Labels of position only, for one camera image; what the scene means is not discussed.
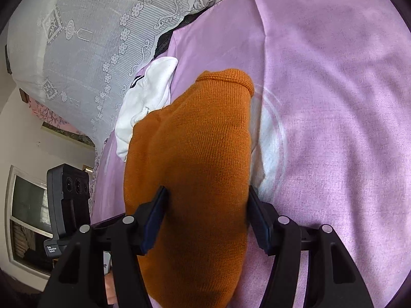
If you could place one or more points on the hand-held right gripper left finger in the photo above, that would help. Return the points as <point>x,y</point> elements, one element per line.
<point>154,224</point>

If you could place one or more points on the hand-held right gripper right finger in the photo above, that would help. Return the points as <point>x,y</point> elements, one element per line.
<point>260,224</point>

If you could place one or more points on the orange knit sweater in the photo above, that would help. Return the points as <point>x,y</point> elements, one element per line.
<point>199,166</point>

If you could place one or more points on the purple floral bed cover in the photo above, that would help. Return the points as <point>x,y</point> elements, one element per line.
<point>93,186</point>

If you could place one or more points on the window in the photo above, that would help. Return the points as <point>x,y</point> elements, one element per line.
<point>27,218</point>

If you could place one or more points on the pink floral cloth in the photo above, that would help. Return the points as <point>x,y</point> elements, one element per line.
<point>51,115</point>

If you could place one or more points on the white garment with striped cuff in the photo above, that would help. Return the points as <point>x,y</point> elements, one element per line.
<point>147,99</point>

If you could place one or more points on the purple bed sheet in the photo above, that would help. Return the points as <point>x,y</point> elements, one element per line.
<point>337,118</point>

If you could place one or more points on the white lace cloth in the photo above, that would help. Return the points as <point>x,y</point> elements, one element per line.
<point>90,38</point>

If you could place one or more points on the black garment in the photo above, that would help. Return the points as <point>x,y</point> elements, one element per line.
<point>170,38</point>

